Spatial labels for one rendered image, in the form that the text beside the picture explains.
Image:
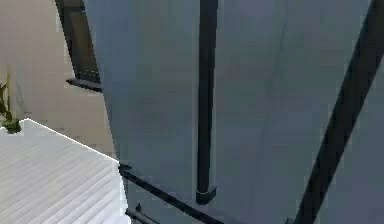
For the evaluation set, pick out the grey fridge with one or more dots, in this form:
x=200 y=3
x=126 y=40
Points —
x=266 y=100

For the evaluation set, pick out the dark framed window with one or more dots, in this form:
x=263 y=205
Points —
x=80 y=43

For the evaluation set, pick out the green house plant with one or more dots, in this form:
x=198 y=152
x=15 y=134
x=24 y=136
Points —
x=8 y=116

